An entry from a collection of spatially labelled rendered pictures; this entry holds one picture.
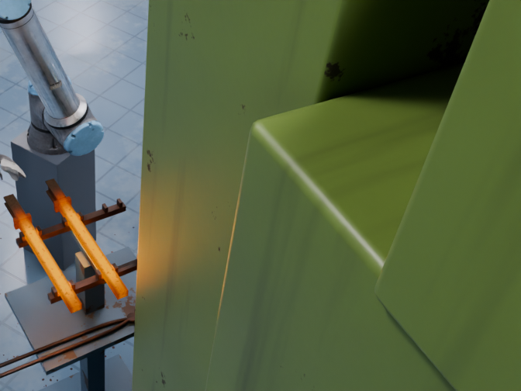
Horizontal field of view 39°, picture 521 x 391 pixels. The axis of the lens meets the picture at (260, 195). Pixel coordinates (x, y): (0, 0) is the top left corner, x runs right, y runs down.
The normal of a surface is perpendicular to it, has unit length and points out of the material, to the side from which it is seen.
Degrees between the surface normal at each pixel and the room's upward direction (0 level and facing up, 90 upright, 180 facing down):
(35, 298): 0
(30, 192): 90
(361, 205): 0
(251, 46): 90
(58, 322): 0
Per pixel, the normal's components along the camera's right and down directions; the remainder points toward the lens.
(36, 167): -0.47, 0.56
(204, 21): -0.84, 0.28
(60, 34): 0.15, -0.71
